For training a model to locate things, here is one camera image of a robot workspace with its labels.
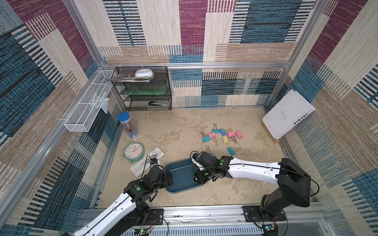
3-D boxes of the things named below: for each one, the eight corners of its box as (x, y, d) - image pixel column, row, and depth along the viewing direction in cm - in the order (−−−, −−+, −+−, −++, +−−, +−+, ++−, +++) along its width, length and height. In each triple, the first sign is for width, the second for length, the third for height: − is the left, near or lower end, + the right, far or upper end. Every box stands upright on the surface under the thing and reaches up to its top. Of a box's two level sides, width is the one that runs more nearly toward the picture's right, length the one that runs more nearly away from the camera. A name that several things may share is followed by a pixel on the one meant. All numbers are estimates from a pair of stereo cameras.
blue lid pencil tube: (129, 140, 105) (119, 123, 90) (127, 131, 110) (117, 113, 95) (139, 136, 107) (130, 119, 92) (136, 128, 111) (127, 110, 97)
